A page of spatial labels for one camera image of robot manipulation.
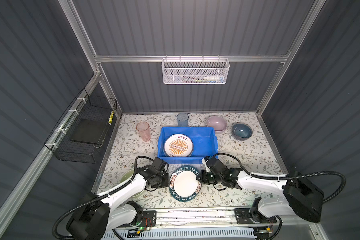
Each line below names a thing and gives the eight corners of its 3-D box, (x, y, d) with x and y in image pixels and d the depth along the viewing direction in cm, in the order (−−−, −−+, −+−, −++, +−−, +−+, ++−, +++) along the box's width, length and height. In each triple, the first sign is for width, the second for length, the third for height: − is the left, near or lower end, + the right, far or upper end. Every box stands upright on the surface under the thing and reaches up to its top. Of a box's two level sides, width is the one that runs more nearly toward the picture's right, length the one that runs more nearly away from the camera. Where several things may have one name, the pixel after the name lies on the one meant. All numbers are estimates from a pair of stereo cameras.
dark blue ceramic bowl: (233, 140, 105) (235, 136, 101) (229, 127, 113) (231, 123, 109) (251, 140, 105) (254, 136, 101) (246, 127, 113) (249, 123, 108)
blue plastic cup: (177, 131, 111) (176, 119, 100) (177, 125, 115) (176, 112, 105) (188, 131, 111) (188, 119, 100) (188, 124, 115) (188, 112, 105)
